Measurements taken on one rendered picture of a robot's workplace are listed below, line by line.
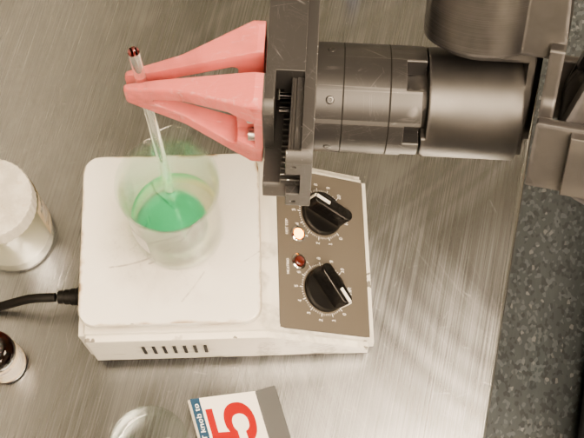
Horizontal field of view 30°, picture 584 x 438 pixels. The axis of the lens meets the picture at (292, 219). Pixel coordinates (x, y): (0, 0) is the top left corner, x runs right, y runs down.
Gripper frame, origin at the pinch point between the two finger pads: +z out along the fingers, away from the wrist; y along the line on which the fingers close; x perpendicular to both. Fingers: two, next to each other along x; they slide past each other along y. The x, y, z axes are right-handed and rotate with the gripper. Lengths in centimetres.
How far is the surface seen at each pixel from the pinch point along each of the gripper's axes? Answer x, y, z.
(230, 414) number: 23.9, 12.6, -4.5
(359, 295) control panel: 22.6, 3.9, -13.1
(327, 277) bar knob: 19.4, 3.8, -10.7
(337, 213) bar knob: 19.8, -1.1, -11.2
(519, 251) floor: 101, -28, -41
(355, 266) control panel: 22.5, 1.8, -12.7
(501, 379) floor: 101, -8, -38
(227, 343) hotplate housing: 20.9, 8.3, -4.1
